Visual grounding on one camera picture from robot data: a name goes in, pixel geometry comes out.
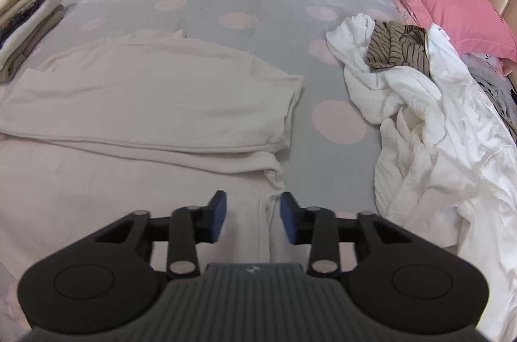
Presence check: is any white fleece garment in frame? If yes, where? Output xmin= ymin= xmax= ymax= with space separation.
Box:
xmin=326 ymin=13 xmax=465 ymax=249

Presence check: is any cream sweatshirt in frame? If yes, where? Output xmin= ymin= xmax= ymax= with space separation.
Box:
xmin=0 ymin=30 xmax=305 ymax=342

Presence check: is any brown striped garment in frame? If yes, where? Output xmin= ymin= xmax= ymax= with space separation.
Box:
xmin=365 ymin=21 xmax=432 ymax=77

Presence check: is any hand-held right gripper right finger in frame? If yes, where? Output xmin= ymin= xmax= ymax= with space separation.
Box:
xmin=280 ymin=191 xmax=409 ymax=279

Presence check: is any white smooth shirt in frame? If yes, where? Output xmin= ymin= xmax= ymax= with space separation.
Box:
xmin=422 ymin=23 xmax=517 ymax=342

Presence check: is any stack of folded clothes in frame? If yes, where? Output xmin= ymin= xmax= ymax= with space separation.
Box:
xmin=0 ymin=3 xmax=66 ymax=83

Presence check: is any dark floral folded garment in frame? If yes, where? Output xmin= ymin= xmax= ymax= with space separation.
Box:
xmin=0 ymin=0 xmax=49 ymax=41

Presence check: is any bed with grey dotted sheet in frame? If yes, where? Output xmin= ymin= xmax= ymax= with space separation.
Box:
xmin=0 ymin=0 xmax=517 ymax=342

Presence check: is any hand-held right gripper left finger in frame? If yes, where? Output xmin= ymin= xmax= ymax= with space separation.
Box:
xmin=94 ymin=190 xmax=228 ymax=279

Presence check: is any white printed pillow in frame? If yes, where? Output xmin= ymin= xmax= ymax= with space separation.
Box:
xmin=464 ymin=51 xmax=516 ymax=77

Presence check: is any grey garment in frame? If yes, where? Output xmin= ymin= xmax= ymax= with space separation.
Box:
xmin=469 ymin=63 xmax=517 ymax=143

